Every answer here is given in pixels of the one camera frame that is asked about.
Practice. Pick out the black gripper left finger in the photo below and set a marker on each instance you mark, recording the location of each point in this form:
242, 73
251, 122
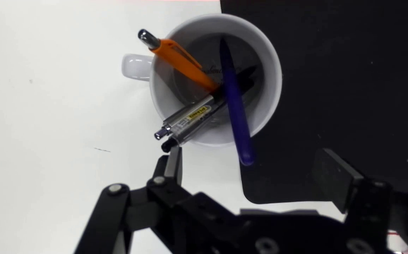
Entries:
118, 216

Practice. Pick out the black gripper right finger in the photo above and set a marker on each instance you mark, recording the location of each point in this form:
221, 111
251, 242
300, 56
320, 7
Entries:
381, 211

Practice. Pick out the blue pen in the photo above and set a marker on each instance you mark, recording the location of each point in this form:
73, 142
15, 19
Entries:
238, 117

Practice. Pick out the silver pen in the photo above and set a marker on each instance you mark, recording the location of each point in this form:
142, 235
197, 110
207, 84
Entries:
189, 117

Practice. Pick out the orange pen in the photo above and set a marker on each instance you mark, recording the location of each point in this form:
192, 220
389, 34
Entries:
183, 60

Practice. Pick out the white pen cup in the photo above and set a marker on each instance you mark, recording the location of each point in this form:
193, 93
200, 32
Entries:
274, 79

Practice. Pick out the black pen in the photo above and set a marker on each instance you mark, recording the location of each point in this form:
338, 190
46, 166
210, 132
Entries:
247, 77

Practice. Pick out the black mat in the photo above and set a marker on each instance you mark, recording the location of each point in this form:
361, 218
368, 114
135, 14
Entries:
353, 70

